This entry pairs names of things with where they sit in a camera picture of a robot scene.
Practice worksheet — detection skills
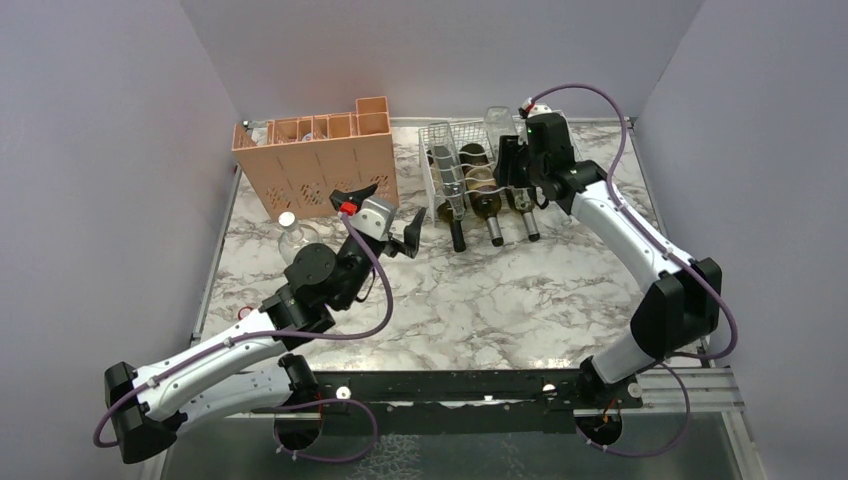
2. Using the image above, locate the green Primitivo wine bottle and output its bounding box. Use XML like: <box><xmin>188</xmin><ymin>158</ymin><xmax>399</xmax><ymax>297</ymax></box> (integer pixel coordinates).
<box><xmin>506</xmin><ymin>187</ymin><xmax>541</xmax><ymax>242</ymax></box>

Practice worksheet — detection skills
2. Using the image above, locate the green wine bottle silver neck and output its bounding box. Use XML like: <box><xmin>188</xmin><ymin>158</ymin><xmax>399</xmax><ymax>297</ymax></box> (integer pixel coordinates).
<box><xmin>460</xmin><ymin>143</ymin><xmax>504</xmax><ymax>247</ymax></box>

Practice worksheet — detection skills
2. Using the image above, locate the small clear glass bottle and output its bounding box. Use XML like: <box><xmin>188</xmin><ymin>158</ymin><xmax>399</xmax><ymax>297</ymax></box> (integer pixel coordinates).
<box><xmin>483</xmin><ymin>106</ymin><xmax>518</xmax><ymax>161</ymax></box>

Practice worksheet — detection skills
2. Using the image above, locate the clear bottle silver cap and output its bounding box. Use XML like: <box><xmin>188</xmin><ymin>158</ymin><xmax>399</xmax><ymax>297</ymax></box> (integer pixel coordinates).
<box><xmin>277</xmin><ymin>211</ymin><xmax>321</xmax><ymax>265</ymax></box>

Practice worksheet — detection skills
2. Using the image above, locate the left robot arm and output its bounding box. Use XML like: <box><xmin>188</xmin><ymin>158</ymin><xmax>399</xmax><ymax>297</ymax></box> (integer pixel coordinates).
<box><xmin>92</xmin><ymin>186</ymin><xmax>426</xmax><ymax>464</ymax></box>

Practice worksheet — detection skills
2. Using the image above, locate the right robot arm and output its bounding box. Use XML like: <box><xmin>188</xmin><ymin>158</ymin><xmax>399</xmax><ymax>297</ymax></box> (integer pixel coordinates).
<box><xmin>496</xmin><ymin>110</ymin><xmax>722</xmax><ymax>407</ymax></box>

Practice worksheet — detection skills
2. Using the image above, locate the peach plastic crate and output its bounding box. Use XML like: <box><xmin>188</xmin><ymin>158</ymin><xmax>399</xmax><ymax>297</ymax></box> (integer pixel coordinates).
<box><xmin>232</xmin><ymin>96</ymin><xmax>400</xmax><ymax>221</ymax></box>

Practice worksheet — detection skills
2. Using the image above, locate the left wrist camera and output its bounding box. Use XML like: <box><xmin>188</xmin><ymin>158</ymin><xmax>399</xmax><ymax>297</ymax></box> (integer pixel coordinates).
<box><xmin>339</xmin><ymin>196</ymin><xmax>397</xmax><ymax>242</ymax></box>

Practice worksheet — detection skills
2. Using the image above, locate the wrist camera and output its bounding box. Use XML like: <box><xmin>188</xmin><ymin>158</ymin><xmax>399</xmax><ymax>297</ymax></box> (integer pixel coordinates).
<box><xmin>339</xmin><ymin>196</ymin><xmax>397</xmax><ymax>242</ymax></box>
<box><xmin>518</xmin><ymin>97</ymin><xmax>553</xmax><ymax>121</ymax></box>

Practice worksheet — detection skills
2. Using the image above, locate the white wire wine rack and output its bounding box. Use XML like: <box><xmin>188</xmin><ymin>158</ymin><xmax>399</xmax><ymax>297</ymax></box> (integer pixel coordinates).
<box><xmin>417</xmin><ymin>109</ymin><xmax>591</xmax><ymax>213</ymax></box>

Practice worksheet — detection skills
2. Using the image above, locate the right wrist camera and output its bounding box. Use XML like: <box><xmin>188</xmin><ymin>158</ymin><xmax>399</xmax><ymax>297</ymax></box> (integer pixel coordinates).
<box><xmin>518</xmin><ymin>97</ymin><xmax>553</xmax><ymax>121</ymax></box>

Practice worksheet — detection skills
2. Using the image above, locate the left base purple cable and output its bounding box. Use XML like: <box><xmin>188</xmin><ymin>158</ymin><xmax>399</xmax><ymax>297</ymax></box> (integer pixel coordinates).
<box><xmin>272</xmin><ymin>394</ymin><xmax>380</xmax><ymax>465</ymax></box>

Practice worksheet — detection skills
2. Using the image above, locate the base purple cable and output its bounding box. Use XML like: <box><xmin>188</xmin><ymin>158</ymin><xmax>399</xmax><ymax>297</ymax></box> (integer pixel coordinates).
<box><xmin>272</xmin><ymin>394</ymin><xmax>380</xmax><ymax>465</ymax></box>
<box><xmin>573</xmin><ymin>360</ymin><xmax>692</xmax><ymax>460</ymax></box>

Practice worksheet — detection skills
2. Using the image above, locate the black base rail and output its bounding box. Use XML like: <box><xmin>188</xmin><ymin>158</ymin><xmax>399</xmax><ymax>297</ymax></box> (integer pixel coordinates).
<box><xmin>246</xmin><ymin>369</ymin><xmax>643</xmax><ymax>436</ymax></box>

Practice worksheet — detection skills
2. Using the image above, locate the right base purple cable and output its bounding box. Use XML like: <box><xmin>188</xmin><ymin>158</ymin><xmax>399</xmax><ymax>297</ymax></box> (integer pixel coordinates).
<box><xmin>573</xmin><ymin>360</ymin><xmax>692</xmax><ymax>460</ymax></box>

